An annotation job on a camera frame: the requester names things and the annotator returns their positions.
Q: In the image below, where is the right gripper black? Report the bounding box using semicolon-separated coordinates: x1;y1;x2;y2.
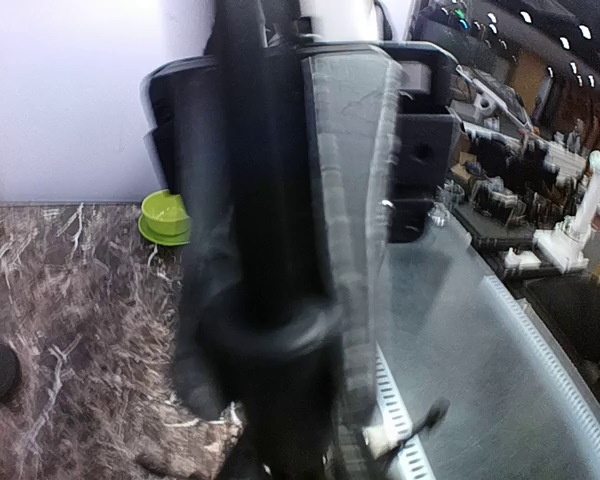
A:
302;41;461;427

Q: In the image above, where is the white slotted cable duct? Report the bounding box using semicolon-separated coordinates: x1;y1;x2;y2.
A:
379;276;600;479

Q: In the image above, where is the black tripod stand with shock mount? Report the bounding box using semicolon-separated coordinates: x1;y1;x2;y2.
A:
134;0;451;480

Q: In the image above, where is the green bowl on saucer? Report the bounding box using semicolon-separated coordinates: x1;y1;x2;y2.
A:
138;190;191;247

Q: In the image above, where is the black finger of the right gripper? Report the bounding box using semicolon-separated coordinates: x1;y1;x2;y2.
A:
143;56;235;420

